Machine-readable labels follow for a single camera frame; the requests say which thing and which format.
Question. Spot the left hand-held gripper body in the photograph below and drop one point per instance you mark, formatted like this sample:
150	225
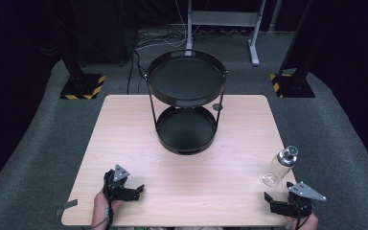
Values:
116	185

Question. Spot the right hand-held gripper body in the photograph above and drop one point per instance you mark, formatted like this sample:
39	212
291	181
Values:
297	204

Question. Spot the clear bottle with silver cap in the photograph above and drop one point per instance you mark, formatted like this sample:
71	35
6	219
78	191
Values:
279	167

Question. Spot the black two-tier round rack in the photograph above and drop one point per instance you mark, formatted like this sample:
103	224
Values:
185	80

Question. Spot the person's right hand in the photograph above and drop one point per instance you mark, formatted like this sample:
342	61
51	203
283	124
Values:
305	223

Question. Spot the person's left hand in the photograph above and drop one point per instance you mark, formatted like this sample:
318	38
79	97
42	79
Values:
102	204

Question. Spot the grey tape strip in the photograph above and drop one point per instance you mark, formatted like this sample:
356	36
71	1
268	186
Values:
71	203

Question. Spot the black stand with striped base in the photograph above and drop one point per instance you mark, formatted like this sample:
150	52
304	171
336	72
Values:
83	86
292	85

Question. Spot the small grey round disc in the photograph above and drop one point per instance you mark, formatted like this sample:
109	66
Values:
217	107

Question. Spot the grey metal frame stand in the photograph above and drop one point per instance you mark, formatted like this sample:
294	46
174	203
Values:
223	18

